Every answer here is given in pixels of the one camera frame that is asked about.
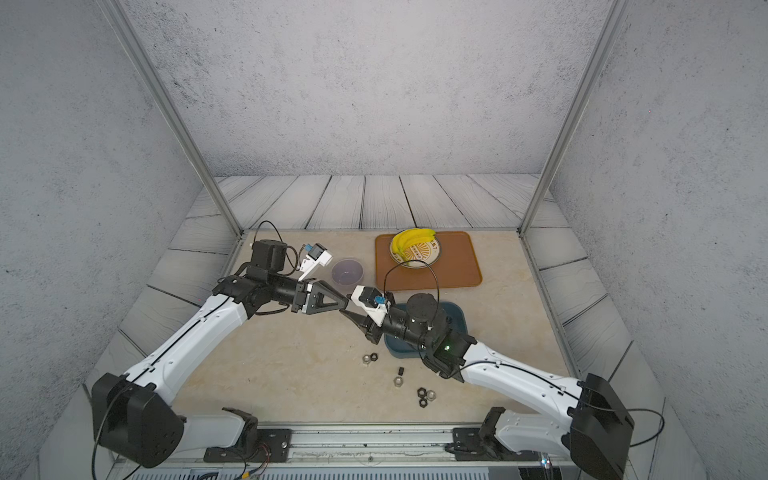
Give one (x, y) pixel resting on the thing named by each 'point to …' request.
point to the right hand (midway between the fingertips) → (347, 304)
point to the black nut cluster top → (421, 392)
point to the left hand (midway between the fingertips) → (343, 309)
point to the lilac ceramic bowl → (347, 272)
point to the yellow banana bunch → (403, 240)
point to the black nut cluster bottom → (423, 403)
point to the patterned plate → (420, 256)
